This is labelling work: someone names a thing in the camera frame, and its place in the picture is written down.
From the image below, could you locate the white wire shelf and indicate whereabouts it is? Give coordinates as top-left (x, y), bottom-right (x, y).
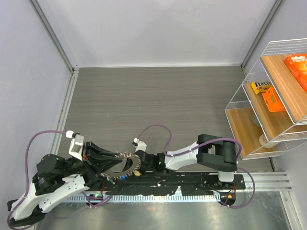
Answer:
top-left (225, 38), bottom-right (307, 160)

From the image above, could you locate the orange Gillette box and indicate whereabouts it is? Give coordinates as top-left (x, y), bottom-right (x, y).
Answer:
top-left (284, 54), bottom-right (307, 92)

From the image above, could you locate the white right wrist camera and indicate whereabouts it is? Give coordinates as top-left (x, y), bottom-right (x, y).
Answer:
top-left (132, 138), bottom-right (147, 152)

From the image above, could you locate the white slotted cable duct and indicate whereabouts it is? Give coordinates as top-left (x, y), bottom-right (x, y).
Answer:
top-left (63, 192), bottom-right (220, 203)

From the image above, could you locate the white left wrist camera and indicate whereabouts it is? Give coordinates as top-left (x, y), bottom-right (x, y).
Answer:
top-left (65, 130), bottom-right (84, 161)

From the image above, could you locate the yellow key tag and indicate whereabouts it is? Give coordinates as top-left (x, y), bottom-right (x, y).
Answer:
top-left (134, 170), bottom-right (142, 176)

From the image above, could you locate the blue key tag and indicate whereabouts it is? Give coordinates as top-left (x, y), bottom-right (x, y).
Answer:
top-left (120, 175), bottom-right (128, 180)

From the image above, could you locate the yellow M&M's bag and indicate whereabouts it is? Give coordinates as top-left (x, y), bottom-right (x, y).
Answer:
top-left (251, 81), bottom-right (272, 95)

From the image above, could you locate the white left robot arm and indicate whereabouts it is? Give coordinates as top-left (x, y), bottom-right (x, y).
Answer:
top-left (8, 141), bottom-right (127, 229)

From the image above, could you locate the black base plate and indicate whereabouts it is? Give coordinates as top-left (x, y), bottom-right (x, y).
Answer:
top-left (90, 172), bottom-right (246, 196)

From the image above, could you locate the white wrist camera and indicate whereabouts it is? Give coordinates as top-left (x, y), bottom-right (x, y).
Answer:
top-left (132, 138), bottom-right (147, 152)
top-left (65, 130), bottom-right (84, 161)

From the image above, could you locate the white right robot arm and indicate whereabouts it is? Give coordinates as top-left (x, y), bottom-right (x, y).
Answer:
top-left (133, 134), bottom-right (243, 189)

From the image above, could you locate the orange Reese's box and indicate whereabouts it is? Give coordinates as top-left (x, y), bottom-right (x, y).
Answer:
top-left (262, 87), bottom-right (285, 112)

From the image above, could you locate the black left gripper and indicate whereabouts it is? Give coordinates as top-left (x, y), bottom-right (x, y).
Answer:
top-left (59, 140), bottom-right (123, 177)

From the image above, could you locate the round steel keyring disc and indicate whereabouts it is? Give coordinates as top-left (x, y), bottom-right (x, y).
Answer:
top-left (99, 152), bottom-right (141, 179)

